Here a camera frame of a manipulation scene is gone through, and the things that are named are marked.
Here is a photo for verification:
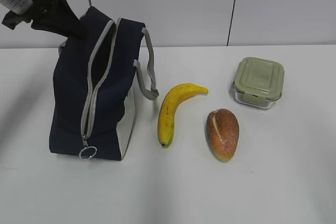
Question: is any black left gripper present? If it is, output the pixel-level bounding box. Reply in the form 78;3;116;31
1;0;86;38

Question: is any navy and white lunch bag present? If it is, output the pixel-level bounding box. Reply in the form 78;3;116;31
49;7;159;161

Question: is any yellow banana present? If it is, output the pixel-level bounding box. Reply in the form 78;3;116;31
157;83;208;147

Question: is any brown bread roll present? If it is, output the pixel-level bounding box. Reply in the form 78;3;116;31
206;109;239;162

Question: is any glass container green lid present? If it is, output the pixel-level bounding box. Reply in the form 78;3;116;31
232;57;285;109

